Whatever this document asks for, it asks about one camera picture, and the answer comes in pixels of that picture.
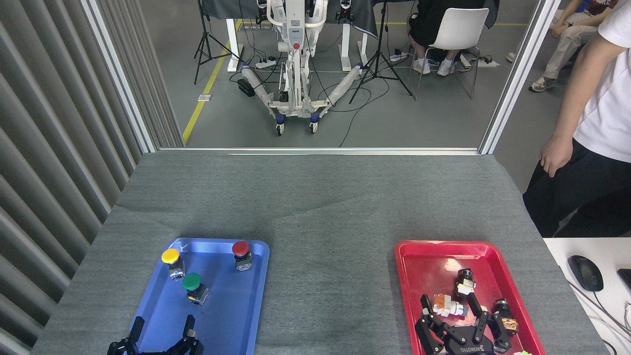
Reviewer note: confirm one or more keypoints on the blue plastic tray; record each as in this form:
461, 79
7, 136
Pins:
231, 305

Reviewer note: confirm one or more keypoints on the yellow push button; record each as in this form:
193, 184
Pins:
170, 255

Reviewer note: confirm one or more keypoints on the silver horizontal rail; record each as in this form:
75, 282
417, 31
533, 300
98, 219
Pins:
320, 150

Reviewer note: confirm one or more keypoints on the red plastic tray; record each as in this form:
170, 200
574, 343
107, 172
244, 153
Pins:
424, 266

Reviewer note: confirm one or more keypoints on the black computer mouse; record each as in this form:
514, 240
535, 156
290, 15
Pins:
585, 273

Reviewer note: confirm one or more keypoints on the green push button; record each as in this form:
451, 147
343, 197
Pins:
192, 281

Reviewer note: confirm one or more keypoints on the thin black tripod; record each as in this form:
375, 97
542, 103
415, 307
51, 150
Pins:
203, 44

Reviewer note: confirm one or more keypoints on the black knob switch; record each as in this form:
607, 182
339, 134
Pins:
464, 283

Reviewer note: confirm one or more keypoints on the white and orange switch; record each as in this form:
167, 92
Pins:
446, 304

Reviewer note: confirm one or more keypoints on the person's hand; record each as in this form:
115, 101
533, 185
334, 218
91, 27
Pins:
554, 153

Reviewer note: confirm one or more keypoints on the flat black device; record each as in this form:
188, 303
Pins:
626, 278

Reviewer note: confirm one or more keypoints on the black box on floor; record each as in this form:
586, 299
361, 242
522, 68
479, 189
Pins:
245, 88

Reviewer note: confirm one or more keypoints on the white power strip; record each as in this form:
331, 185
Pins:
265, 64

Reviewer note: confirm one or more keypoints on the white chair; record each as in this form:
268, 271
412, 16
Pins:
461, 27

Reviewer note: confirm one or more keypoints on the red push button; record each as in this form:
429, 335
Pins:
240, 248

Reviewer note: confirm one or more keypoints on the person seated on white chair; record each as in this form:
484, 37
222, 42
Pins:
429, 19

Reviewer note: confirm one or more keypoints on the silver post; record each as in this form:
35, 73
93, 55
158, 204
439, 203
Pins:
118, 74
517, 74

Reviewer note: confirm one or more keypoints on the white stand on wheels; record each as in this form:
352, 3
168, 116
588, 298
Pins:
295, 29

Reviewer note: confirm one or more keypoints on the white side table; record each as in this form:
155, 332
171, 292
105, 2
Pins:
562, 251

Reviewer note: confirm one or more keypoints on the standing person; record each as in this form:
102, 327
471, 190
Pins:
606, 123

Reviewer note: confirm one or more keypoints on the large black tripod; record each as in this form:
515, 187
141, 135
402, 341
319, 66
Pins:
378, 59

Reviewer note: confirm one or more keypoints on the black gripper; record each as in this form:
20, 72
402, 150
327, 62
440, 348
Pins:
153, 353
468, 348

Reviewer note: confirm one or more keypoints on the seated person with beige trousers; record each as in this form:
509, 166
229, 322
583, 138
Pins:
567, 44

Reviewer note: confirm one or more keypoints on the black switch with orange base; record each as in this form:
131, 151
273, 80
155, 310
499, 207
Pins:
507, 320

